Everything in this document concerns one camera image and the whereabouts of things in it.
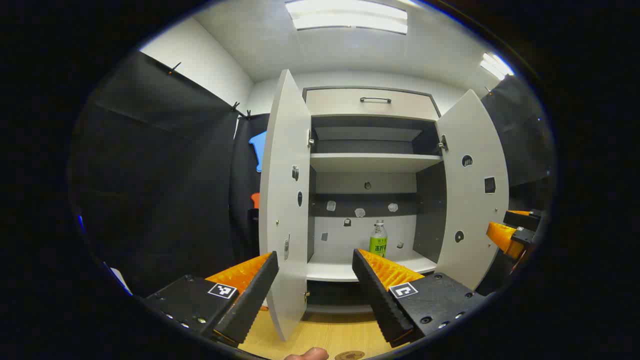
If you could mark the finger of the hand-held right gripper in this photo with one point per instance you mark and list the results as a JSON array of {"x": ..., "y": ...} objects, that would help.
[
  {"x": 522, "y": 219},
  {"x": 505, "y": 236}
]

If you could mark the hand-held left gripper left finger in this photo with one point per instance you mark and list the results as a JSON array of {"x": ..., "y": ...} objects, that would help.
[{"x": 255, "y": 295}]

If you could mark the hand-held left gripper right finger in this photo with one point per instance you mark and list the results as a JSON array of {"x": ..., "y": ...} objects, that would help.
[{"x": 377, "y": 300}]

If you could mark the white cabinet door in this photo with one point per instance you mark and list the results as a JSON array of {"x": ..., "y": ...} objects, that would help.
[
  {"x": 285, "y": 150},
  {"x": 470, "y": 210}
]

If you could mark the green label plastic bottle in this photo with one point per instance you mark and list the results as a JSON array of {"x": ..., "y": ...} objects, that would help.
[{"x": 378, "y": 245}]

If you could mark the white and grey cabinet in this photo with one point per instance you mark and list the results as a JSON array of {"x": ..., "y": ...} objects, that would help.
[{"x": 430, "y": 210}]

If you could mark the white cabinet shelf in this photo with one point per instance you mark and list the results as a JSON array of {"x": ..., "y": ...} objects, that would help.
[{"x": 372, "y": 162}]

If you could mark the white cabinet drawer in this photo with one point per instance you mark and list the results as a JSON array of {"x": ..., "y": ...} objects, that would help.
[{"x": 340, "y": 102}]

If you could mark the black backdrop cloth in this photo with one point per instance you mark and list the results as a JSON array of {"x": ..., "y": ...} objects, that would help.
[
  {"x": 150, "y": 175},
  {"x": 520, "y": 140},
  {"x": 242, "y": 165}
]

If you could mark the small ceiling light panel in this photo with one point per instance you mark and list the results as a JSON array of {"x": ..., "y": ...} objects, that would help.
[{"x": 496, "y": 66}]

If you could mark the large ceiling light panel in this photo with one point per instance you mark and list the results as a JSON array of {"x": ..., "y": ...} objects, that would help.
[{"x": 350, "y": 17}]

